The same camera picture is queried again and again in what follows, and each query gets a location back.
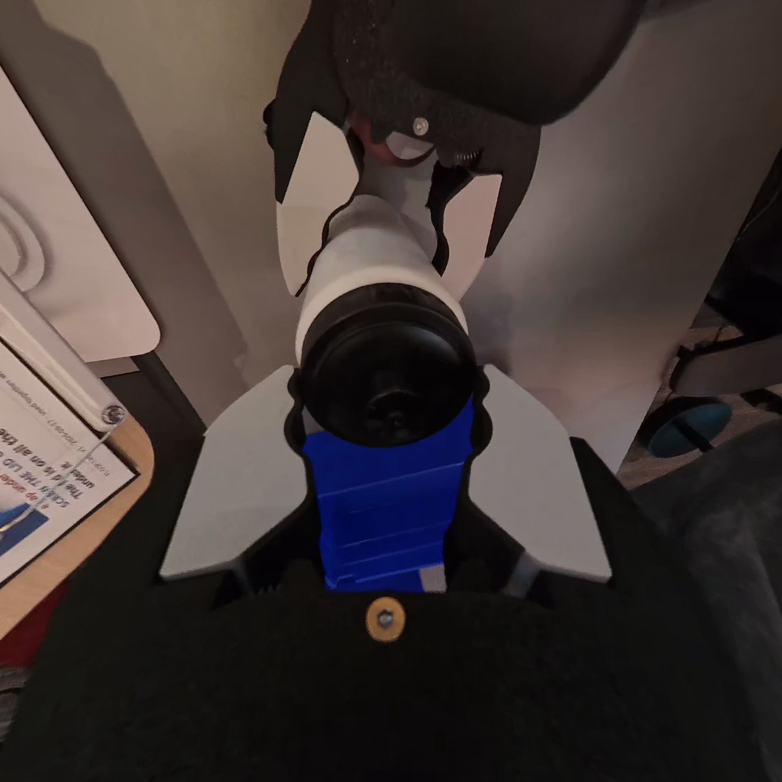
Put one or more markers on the blue plastic bin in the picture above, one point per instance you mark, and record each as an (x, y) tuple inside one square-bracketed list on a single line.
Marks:
[(385, 507)]

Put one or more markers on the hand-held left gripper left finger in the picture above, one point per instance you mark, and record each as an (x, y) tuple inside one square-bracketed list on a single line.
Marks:
[(238, 482)]

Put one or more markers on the black bottle lid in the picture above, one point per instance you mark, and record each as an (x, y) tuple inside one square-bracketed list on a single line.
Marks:
[(385, 360)]

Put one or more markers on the instruction sheet on stand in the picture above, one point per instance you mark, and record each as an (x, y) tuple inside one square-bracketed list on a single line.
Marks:
[(91, 293)]

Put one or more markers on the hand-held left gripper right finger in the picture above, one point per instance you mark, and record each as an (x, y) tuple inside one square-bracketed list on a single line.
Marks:
[(537, 489)]

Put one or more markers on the printed instruction sheet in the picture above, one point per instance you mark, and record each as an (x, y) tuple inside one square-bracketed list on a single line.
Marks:
[(36, 476)]

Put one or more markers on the white plastic bottle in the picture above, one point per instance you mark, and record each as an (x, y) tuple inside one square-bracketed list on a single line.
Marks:
[(372, 244)]

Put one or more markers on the blue round floor base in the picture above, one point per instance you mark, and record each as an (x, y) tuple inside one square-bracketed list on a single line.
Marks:
[(684, 427)]

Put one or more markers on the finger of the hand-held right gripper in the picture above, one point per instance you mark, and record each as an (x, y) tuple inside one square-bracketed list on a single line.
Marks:
[(305, 201), (467, 232)]

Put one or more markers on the person's leg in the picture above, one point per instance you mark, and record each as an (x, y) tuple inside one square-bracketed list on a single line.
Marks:
[(733, 550)]

